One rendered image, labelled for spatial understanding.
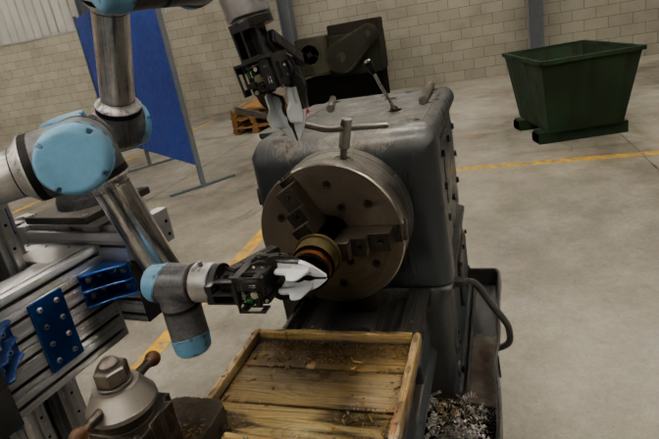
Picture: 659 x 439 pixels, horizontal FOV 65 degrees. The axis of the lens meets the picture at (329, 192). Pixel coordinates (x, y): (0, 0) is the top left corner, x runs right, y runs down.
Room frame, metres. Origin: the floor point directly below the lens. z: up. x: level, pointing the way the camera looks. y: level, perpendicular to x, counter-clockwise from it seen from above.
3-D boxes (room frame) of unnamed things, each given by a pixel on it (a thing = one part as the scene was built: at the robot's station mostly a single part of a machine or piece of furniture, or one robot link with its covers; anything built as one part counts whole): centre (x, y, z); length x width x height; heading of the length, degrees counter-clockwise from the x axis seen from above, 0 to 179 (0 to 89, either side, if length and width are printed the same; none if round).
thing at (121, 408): (0.51, 0.28, 1.13); 0.08 x 0.08 x 0.03
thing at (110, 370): (0.51, 0.28, 1.17); 0.04 x 0.04 x 0.03
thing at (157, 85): (7.44, 2.53, 1.18); 4.12 x 0.80 x 2.35; 33
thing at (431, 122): (1.42, -0.12, 1.06); 0.59 x 0.48 x 0.39; 160
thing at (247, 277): (0.85, 0.18, 1.08); 0.12 x 0.09 x 0.08; 70
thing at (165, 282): (0.91, 0.33, 1.07); 0.11 x 0.08 x 0.09; 70
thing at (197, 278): (0.88, 0.25, 1.08); 0.08 x 0.05 x 0.08; 160
